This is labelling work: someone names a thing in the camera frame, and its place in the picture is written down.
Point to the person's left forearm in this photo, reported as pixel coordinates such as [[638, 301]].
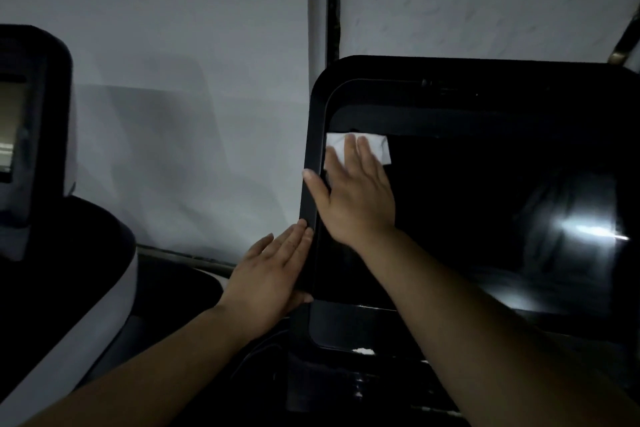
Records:
[[140, 381]]

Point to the person's left hand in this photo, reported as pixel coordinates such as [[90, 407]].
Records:
[[265, 286]]

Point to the white wet wipe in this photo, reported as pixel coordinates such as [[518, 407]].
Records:
[[381, 146]]

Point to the person's right hand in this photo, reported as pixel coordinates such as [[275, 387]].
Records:
[[357, 201]]

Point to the white framed window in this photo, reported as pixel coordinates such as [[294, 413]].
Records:
[[317, 1]]

